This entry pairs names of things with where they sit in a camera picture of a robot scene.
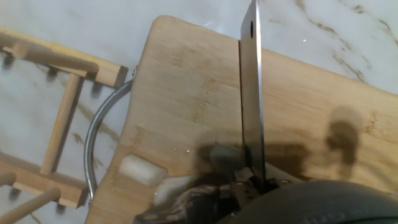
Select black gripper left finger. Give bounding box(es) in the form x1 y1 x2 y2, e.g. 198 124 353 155
229 167 261 205

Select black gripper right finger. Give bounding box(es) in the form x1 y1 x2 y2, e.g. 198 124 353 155
264 174 292 190

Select steel cleaver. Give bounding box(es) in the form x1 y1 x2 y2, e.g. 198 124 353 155
238 0 267 185

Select cut white scallion piece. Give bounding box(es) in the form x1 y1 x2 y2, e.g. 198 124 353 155
118 153 169 189
153 175 197 207

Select wooden cutting board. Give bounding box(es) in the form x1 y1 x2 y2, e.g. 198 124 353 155
84 14 398 224

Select white marble pattern mat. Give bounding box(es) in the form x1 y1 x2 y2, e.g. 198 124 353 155
0 0 398 224

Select wooden peg knife rack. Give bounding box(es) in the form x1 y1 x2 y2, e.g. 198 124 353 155
0 26 129 224

